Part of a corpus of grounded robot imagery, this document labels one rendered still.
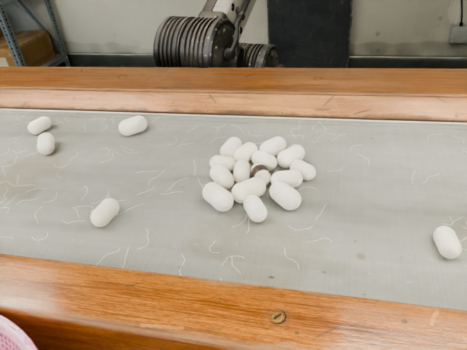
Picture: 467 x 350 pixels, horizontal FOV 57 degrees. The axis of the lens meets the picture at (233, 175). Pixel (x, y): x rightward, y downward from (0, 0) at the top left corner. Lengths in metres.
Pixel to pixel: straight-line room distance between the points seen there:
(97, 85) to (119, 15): 2.17
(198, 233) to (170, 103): 0.27
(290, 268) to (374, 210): 0.11
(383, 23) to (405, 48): 0.18
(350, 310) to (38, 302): 0.23
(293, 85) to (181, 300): 0.37
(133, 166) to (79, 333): 0.23
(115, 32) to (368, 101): 2.44
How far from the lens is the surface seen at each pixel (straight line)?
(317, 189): 0.45
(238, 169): 0.45
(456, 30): 2.51
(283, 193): 0.41
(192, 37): 0.82
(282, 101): 0.59
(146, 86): 0.66
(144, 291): 0.34
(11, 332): 0.35
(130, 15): 2.82
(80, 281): 0.36
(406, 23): 2.52
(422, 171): 0.49
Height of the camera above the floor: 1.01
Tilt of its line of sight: 35 degrees down
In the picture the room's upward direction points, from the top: 6 degrees counter-clockwise
